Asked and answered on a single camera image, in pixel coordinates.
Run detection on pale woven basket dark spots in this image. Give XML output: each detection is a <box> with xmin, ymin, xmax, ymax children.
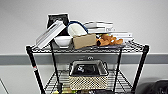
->
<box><xmin>68</xmin><ymin>59</ymin><xmax>110</xmax><ymax>91</ymax></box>

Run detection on brown cardboard box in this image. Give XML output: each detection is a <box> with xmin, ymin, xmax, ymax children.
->
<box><xmin>72</xmin><ymin>33</ymin><xmax>98</xmax><ymax>50</ymax></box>

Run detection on white pouch blue rim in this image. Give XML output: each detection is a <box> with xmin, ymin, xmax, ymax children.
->
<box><xmin>66</xmin><ymin>20</ymin><xmax>90</xmax><ymax>38</ymax></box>

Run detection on white bowl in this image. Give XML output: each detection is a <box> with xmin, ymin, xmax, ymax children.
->
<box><xmin>53</xmin><ymin>35</ymin><xmax>74</xmax><ymax>49</ymax></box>

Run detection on black printed bag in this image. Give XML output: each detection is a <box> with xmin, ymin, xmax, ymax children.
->
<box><xmin>71</xmin><ymin>63</ymin><xmax>105</xmax><ymax>76</ymax></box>

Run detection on orange plush toy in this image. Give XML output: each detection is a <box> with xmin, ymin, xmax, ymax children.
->
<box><xmin>96</xmin><ymin>33</ymin><xmax>125</xmax><ymax>47</ymax></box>

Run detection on long white flat box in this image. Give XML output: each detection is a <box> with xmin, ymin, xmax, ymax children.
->
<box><xmin>34</xmin><ymin>19</ymin><xmax>68</xmax><ymax>50</ymax></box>

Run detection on small white flat box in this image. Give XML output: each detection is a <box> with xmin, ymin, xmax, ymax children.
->
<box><xmin>111</xmin><ymin>31</ymin><xmax>135</xmax><ymax>44</ymax></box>

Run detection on white wall outlet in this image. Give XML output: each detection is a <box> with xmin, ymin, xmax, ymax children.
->
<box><xmin>87</xmin><ymin>55</ymin><xmax>95</xmax><ymax>61</ymax></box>

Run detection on black wire shelf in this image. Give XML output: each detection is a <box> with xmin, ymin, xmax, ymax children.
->
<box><xmin>25</xmin><ymin>40</ymin><xmax>151</xmax><ymax>94</ymax></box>

